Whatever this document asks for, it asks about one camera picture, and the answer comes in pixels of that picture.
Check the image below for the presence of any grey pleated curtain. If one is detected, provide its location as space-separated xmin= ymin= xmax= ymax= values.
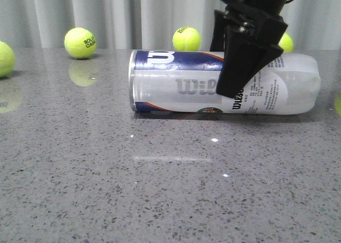
xmin=1 ymin=0 xmax=340 ymax=50

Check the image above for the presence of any Roland Garros tennis ball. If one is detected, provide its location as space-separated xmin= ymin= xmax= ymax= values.
xmin=64 ymin=27 xmax=97 ymax=59

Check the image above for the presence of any yellow tennis ball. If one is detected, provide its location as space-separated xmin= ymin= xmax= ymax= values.
xmin=172 ymin=27 xmax=201 ymax=51
xmin=279 ymin=33 xmax=294 ymax=52

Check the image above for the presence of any white Wilson tennis ball can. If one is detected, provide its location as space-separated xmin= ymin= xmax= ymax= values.
xmin=128 ymin=50 xmax=321 ymax=115

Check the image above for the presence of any far left tennis ball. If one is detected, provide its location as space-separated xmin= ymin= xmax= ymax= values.
xmin=0 ymin=42 xmax=15 ymax=78

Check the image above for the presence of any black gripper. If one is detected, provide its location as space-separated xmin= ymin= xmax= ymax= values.
xmin=210 ymin=0 xmax=288 ymax=98

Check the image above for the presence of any right yellow tennis ball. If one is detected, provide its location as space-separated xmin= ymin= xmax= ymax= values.
xmin=279 ymin=33 xmax=294 ymax=52

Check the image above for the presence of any centre yellow tennis ball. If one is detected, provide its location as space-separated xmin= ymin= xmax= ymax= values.
xmin=172 ymin=27 xmax=201 ymax=51

